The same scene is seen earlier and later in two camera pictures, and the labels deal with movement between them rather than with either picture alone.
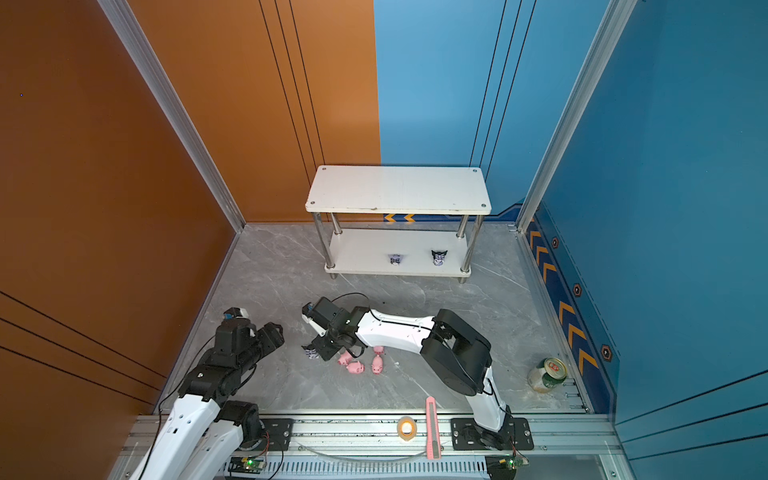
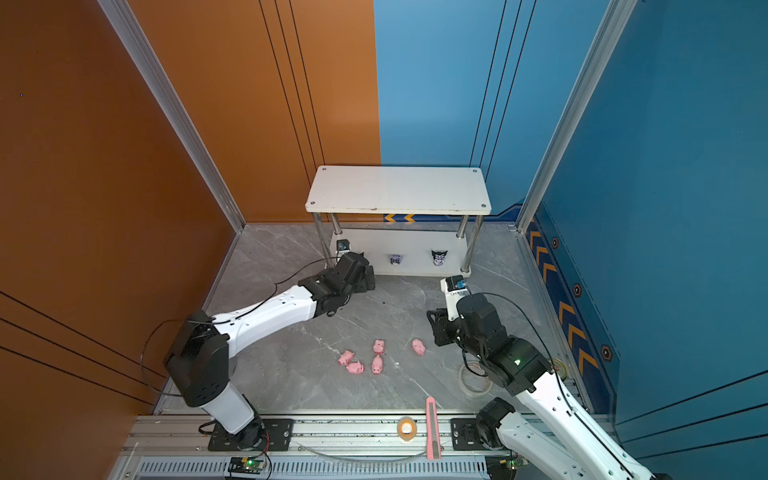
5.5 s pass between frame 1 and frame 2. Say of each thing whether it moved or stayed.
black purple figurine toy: stayed
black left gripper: moved
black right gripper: moved
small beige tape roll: stayed
